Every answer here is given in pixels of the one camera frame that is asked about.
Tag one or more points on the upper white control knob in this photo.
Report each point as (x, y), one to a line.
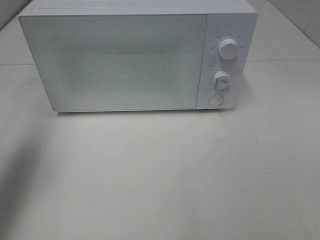
(228, 48)

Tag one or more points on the round white door button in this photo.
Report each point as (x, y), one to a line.
(216, 100)

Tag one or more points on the white microwave oven body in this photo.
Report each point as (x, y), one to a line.
(225, 18)

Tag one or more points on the white microwave door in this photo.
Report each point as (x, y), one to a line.
(95, 63)

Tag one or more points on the white timer knob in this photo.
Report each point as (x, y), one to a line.
(221, 80)

